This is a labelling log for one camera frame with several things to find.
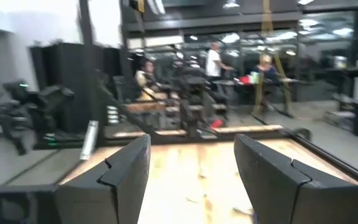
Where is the dark background desk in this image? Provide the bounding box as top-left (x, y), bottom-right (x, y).
top-left (211, 77), bottom-right (304, 86)

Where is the black table-edge bracket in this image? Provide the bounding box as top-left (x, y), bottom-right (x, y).
top-left (290, 127), bottom-right (313, 142)

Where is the person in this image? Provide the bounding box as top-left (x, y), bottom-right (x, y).
top-left (134, 60), bottom-right (169, 103)
top-left (249, 53), bottom-right (282, 86)
top-left (204, 41), bottom-right (235, 78)

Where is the black rig frame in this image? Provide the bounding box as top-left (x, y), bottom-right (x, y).
top-left (78, 0), bottom-right (157, 147)

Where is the silver aluminium strut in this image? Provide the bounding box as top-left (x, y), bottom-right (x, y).
top-left (79, 120), bottom-right (99, 161)

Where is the yellow hanging strap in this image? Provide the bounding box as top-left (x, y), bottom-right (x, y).
top-left (252, 0), bottom-right (293, 114)

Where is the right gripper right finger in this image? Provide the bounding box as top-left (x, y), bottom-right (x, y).
top-left (234, 134), bottom-right (358, 224)

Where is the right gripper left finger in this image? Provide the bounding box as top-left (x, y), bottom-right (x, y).
top-left (54, 134), bottom-right (152, 224)

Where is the wooden background rig table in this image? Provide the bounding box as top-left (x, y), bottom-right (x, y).
top-left (124, 101), bottom-right (229, 114)

